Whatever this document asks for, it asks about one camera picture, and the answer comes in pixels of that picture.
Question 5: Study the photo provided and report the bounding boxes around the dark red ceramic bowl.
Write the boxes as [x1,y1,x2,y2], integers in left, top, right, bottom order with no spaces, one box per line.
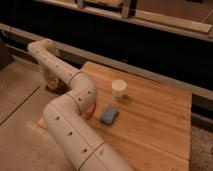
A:
[45,78,69,94]

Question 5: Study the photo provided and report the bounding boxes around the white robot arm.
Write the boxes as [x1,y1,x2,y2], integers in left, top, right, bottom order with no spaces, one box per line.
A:
[28,39,134,171]

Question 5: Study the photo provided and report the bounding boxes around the white paper cup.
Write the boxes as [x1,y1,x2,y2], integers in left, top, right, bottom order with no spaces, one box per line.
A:
[111,79,127,98]

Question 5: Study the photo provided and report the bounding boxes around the blue sponge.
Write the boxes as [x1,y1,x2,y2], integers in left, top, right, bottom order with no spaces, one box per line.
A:
[100,106,119,125]

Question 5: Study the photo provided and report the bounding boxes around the wooden shelf rail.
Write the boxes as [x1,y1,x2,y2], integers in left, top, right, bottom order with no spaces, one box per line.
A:
[36,0,213,42]

